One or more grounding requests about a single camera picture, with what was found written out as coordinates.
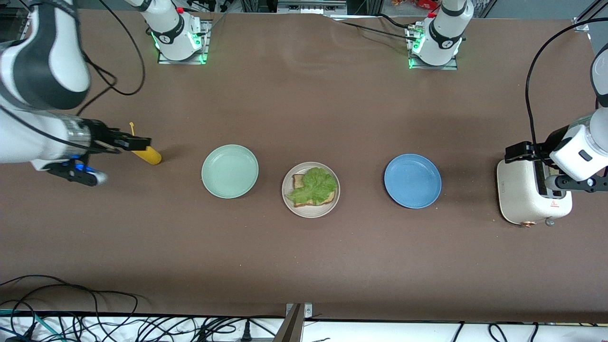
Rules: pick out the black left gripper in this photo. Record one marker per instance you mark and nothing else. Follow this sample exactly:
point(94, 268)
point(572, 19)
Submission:
point(554, 139)

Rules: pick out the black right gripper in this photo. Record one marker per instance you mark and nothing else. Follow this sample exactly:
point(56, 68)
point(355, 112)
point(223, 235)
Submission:
point(100, 133)

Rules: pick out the yellow mustard squeeze bottle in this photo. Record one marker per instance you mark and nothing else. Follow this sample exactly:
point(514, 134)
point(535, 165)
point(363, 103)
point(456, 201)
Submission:
point(149, 156)

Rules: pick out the brown bread slice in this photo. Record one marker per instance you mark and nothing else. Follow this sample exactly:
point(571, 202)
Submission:
point(298, 180)

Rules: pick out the green lettuce leaf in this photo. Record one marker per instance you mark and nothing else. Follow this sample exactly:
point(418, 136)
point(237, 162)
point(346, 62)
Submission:
point(316, 185)

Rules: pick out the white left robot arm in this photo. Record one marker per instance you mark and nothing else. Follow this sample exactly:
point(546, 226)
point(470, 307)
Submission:
point(582, 152)

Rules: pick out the mint green plate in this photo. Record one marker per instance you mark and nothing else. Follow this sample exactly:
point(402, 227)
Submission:
point(230, 171)

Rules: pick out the blue plate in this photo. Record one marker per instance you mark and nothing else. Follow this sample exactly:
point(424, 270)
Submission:
point(413, 181)

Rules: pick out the beige plate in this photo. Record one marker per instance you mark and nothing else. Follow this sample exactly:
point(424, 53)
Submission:
point(311, 213)

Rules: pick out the cream white toaster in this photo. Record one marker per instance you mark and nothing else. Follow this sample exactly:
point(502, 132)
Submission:
point(517, 194)

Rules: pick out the red snack packet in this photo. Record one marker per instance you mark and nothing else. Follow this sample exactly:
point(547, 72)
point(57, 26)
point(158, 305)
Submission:
point(425, 4)

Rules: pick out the brown table cover sheet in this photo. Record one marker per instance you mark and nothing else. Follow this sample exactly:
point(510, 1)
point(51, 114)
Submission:
point(304, 266)

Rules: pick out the black power plug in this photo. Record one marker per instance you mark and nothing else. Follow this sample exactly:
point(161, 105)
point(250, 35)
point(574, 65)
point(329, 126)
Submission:
point(246, 332)

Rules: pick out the grey device box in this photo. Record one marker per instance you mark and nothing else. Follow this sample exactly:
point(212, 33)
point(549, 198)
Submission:
point(311, 5)

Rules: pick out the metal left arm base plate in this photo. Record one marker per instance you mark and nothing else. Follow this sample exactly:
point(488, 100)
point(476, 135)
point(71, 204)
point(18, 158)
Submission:
point(453, 65)

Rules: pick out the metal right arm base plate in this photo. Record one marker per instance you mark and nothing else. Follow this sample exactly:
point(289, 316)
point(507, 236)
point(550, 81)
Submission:
point(202, 52)

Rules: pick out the aluminium frame rail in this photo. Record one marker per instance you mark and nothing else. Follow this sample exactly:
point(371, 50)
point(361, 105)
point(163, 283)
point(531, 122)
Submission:
point(584, 19)

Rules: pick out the grey metal table bracket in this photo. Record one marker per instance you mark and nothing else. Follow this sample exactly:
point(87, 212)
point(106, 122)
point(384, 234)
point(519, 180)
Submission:
point(292, 327)

